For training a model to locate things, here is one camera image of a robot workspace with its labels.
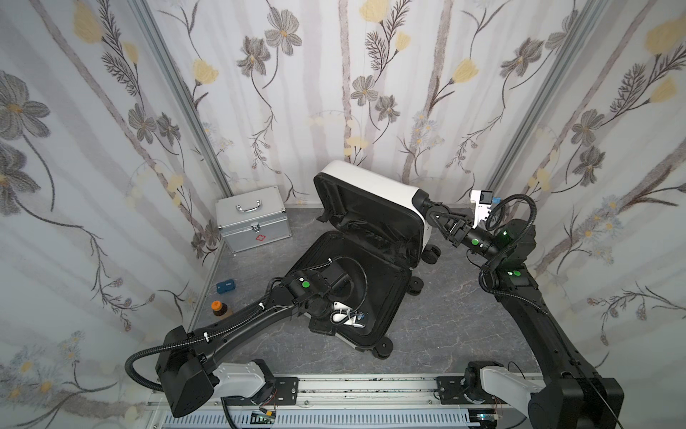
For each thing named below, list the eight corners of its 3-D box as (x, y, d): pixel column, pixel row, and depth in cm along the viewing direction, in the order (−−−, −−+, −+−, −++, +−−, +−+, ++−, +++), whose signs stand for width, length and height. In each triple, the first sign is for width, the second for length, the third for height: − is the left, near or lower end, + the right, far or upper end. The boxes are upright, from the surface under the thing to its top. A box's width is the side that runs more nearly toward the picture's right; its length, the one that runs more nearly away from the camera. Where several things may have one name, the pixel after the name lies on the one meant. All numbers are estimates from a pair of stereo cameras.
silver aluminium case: (233, 257, 106) (218, 231, 93) (229, 224, 117) (215, 197, 104) (293, 240, 111) (286, 214, 99) (284, 210, 122) (276, 183, 110)
